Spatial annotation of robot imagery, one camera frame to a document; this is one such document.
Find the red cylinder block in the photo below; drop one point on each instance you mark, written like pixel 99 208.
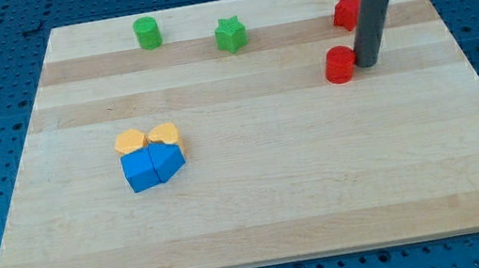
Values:
pixel 340 62

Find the wooden board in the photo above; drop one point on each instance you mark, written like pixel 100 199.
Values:
pixel 280 164

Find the yellow heart block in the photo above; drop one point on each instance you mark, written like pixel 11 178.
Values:
pixel 167 133

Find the blue pentagon block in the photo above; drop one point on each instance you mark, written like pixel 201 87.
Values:
pixel 167 159

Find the green star block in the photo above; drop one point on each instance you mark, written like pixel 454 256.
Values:
pixel 231 34

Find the blue cube block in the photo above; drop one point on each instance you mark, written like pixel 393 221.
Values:
pixel 139 170

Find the yellow pentagon block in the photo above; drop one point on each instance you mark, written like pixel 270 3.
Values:
pixel 129 141

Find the green cylinder block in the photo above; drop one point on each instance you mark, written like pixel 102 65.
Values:
pixel 147 33

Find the red star block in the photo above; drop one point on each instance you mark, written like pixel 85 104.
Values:
pixel 346 14

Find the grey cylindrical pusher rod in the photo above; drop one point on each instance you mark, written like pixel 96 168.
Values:
pixel 369 31

